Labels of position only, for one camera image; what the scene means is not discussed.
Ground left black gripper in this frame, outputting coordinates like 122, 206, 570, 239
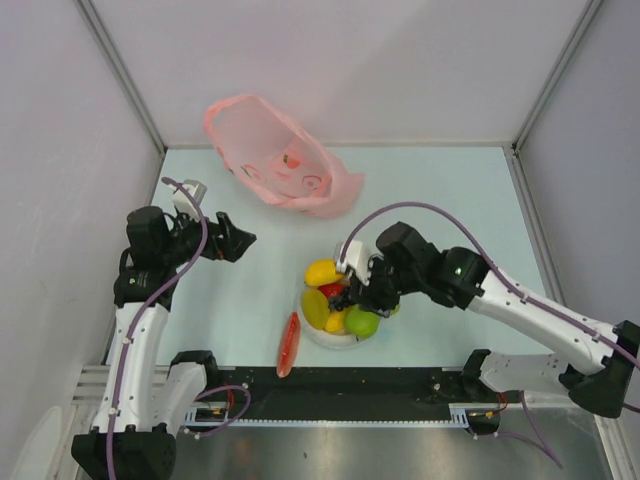
161, 206, 254, 267

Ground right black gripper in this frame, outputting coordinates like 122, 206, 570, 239
348, 254, 422, 319

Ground black fake grapes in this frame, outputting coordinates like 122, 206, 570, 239
328, 286, 358, 311

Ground red fake mango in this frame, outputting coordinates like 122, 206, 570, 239
317, 282, 346, 300

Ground yellow fake mango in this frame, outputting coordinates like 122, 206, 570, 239
304, 258, 344, 287
324, 310, 349, 335

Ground yellow green starfruit toy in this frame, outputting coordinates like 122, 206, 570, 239
301, 289, 330, 330

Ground white paper plate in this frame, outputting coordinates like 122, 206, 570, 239
297, 281, 382, 349

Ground pink plastic bag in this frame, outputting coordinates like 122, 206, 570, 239
203, 94, 365, 218

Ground red watermelon slice toy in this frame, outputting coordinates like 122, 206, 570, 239
276, 312, 301, 378

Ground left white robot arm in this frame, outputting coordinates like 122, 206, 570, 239
71, 206, 257, 479

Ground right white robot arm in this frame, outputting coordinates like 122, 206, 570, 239
335, 222, 639, 418

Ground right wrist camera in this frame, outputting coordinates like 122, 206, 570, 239
334, 240, 372, 286

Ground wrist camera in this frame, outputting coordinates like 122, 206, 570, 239
172, 180, 207, 221
334, 240, 372, 286

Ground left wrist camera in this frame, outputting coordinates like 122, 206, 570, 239
172, 180, 207, 221

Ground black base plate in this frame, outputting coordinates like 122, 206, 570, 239
203, 367, 519, 422

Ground white cable duct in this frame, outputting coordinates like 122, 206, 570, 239
184, 404, 228, 429

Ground aluminium frame rail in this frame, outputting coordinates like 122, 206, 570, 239
73, 0, 168, 158

